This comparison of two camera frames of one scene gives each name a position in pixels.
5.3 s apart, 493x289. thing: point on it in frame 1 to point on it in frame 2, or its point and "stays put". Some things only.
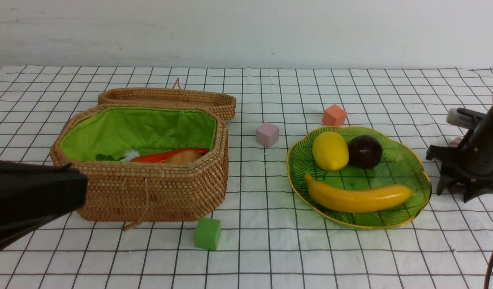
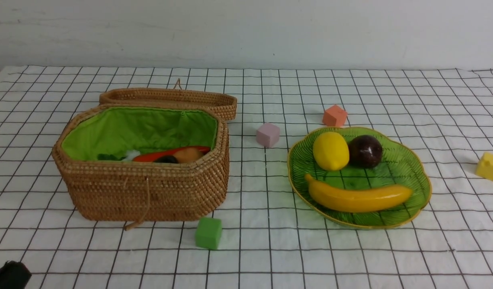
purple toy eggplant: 455,143 to 166,159
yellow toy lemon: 331,151 stays put
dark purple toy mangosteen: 364,151 stays put
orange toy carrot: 160,157 stays put
